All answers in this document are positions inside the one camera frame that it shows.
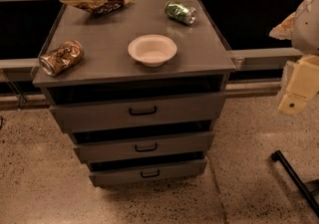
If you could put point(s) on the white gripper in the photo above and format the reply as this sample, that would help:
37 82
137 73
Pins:
308 27

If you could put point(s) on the grey middle drawer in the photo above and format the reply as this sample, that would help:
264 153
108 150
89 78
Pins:
144 147

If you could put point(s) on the white paper bowl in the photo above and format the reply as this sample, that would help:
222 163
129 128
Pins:
152 50

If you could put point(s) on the grey top drawer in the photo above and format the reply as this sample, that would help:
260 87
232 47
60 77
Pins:
138 112

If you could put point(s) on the grey bottom drawer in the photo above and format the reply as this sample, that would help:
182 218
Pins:
148 173

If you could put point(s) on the black metal leg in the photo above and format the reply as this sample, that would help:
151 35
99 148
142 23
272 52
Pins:
309 190

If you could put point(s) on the grey metal drawer cabinet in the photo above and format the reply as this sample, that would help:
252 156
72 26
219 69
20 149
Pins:
108 73

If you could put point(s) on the green soda can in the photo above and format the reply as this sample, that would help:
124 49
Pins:
180 12

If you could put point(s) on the brown crushed soda can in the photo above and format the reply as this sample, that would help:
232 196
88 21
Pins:
67 55

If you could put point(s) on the grey drawer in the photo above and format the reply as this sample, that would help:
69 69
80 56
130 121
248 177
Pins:
148 173
138 112
144 147

